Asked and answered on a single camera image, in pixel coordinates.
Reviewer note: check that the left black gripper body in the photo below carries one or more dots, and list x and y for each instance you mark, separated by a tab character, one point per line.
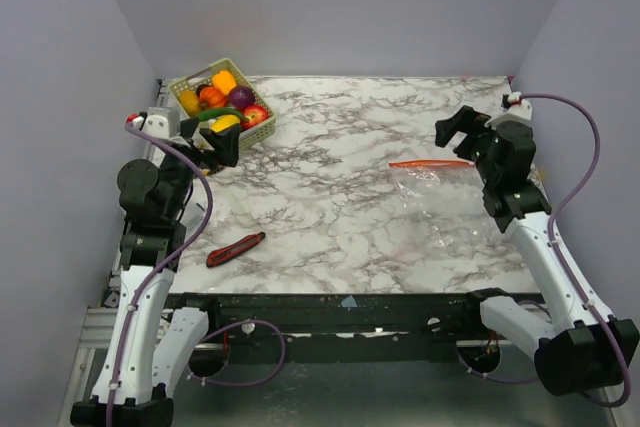
200	159

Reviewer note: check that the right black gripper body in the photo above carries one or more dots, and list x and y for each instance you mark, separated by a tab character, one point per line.
473	136

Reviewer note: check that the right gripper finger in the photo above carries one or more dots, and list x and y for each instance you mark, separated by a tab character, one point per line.
476	136
446	129

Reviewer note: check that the yellow toy squash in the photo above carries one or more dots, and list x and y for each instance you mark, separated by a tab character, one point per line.
224	122

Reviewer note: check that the purple toy onion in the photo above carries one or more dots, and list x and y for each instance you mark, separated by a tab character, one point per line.
241	97

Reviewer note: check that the green plastic basket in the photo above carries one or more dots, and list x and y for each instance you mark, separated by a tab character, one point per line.
249	137

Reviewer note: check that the clear zip bag orange zipper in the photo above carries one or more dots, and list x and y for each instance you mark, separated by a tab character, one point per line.
444	204

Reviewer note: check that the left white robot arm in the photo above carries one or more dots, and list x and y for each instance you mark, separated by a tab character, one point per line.
142	367

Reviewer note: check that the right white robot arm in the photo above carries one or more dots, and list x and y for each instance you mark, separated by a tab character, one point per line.
582	346

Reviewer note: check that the green toy cucumber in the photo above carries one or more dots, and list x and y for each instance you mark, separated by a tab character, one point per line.
210	114

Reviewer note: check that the red toy apple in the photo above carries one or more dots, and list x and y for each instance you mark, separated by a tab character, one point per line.
254	115

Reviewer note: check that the orange toy pumpkin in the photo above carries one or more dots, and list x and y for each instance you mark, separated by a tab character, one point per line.
212	98

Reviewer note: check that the brown toy potato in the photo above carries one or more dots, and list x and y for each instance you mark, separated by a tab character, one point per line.
190	102

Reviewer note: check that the yellow bell pepper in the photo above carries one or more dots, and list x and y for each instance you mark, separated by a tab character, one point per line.
224	81

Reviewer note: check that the red black utility knife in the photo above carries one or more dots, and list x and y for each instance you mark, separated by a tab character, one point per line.
224	255

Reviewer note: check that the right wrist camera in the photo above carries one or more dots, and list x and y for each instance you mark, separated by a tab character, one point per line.
515	109

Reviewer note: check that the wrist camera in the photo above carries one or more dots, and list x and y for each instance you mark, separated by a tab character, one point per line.
161	123
515	109

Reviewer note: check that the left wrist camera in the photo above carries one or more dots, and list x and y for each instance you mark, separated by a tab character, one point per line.
161	123

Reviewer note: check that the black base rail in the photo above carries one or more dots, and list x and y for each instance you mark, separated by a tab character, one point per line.
336	328

